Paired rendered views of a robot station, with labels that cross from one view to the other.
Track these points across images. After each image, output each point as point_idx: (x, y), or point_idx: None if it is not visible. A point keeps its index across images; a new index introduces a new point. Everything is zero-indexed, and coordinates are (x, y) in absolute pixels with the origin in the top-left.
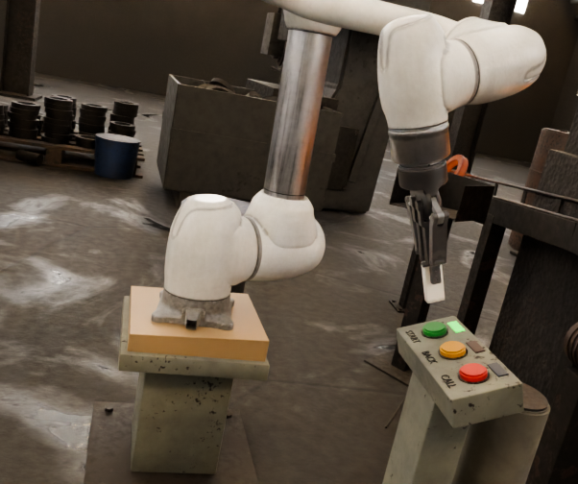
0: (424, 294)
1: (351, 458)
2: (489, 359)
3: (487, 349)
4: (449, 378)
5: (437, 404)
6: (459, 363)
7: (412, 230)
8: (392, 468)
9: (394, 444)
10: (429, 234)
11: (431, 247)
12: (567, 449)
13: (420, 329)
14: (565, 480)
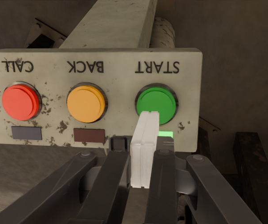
0: (152, 115)
1: None
2: (53, 135)
3: (79, 146)
4: (23, 70)
5: (44, 48)
6: (56, 98)
7: (231, 195)
8: (134, 5)
9: (142, 12)
10: (32, 208)
11: (46, 182)
12: (247, 180)
13: (174, 86)
14: (240, 165)
